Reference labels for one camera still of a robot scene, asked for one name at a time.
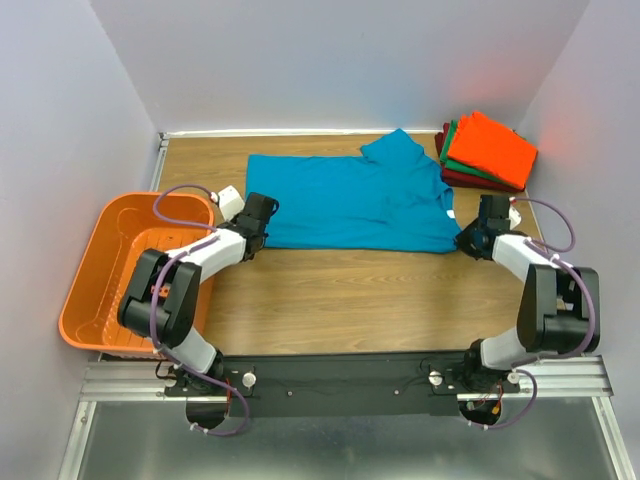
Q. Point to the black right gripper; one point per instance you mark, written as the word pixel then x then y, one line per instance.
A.
pixel 462 240

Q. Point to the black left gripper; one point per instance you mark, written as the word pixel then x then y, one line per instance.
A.
pixel 235 219

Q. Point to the blue t shirt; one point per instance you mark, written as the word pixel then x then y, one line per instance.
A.
pixel 388 197

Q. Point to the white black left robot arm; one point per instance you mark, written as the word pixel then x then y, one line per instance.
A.
pixel 160 300

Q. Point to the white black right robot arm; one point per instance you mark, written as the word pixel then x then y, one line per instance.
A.
pixel 559 311

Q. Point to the folded orange t shirt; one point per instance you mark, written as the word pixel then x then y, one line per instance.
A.
pixel 494 148

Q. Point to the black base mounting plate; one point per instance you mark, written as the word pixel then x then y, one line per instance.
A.
pixel 438 383

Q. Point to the orange plastic laundry basket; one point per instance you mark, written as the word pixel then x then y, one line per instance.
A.
pixel 125 228

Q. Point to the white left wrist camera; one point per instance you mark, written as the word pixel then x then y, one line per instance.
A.
pixel 230 202

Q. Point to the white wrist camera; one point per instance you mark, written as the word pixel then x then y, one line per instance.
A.
pixel 514 216
pixel 230 202

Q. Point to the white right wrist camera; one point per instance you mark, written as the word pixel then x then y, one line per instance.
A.
pixel 514 216

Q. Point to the aluminium frame rail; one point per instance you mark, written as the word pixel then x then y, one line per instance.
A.
pixel 560 425

